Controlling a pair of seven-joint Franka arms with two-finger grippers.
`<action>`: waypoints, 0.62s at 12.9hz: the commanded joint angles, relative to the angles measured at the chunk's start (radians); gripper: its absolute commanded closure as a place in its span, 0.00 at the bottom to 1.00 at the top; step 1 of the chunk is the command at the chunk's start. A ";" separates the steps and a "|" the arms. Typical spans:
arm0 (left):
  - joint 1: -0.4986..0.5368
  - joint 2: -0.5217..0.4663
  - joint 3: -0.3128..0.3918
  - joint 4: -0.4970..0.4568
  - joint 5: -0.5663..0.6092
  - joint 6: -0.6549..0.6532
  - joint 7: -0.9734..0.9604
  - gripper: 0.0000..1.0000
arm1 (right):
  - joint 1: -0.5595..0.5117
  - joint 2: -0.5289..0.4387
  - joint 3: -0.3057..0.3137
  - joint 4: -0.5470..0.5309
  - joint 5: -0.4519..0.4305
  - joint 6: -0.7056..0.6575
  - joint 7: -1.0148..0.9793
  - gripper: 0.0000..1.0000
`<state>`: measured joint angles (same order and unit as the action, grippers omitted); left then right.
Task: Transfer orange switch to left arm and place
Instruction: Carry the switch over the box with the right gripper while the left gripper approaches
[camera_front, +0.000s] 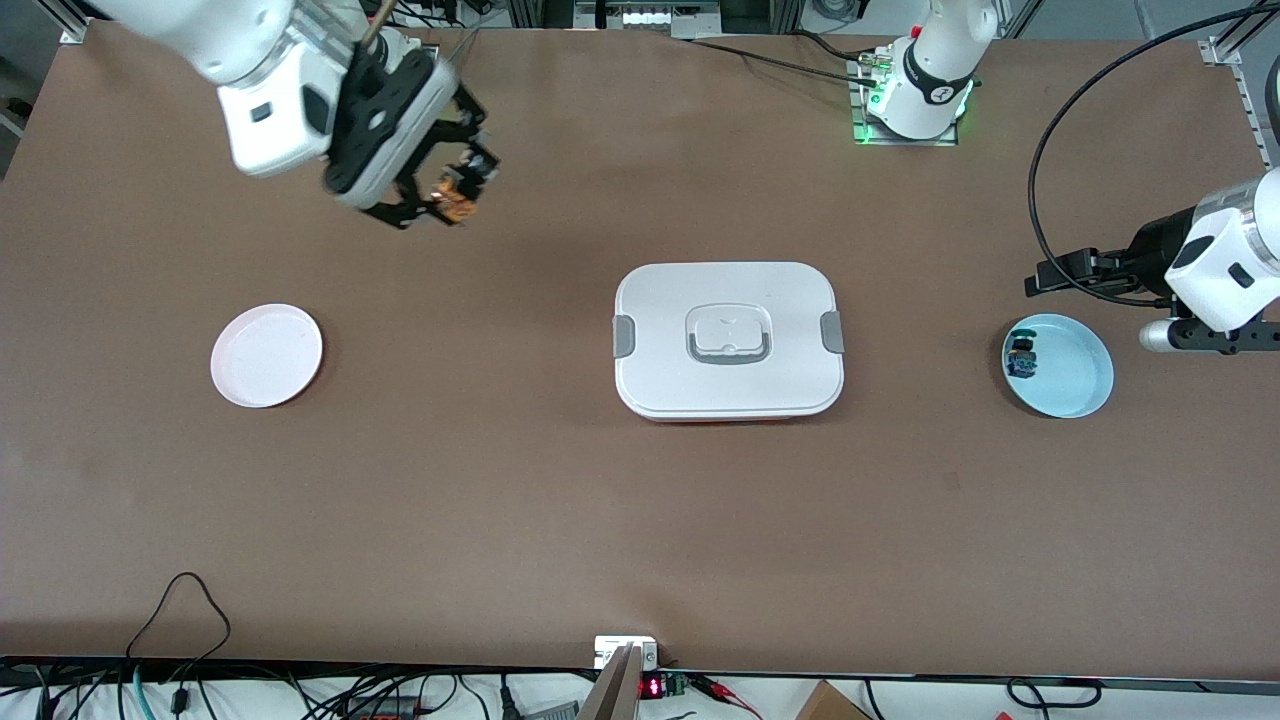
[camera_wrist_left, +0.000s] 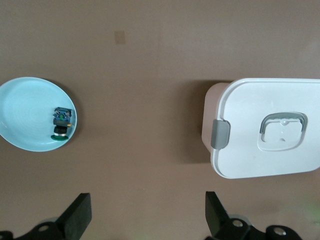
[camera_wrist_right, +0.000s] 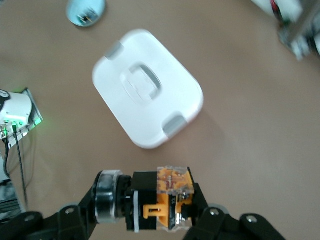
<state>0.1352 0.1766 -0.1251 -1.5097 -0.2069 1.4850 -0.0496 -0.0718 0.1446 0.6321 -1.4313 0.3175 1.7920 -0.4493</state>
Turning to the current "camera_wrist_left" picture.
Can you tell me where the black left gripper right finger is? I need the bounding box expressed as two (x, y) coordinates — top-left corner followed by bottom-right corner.
(205, 191), (304, 240)

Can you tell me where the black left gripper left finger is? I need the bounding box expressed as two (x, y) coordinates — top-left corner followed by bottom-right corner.
(0, 192), (93, 240)

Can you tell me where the white lidded lunch box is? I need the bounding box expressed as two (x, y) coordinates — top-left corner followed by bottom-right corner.
(201, 77), (320, 180)

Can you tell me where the round light blue plate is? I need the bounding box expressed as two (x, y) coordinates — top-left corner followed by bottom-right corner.
(0, 76), (78, 153)

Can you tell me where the green push button switch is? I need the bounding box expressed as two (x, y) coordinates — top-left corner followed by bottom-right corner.
(50, 106), (75, 142)

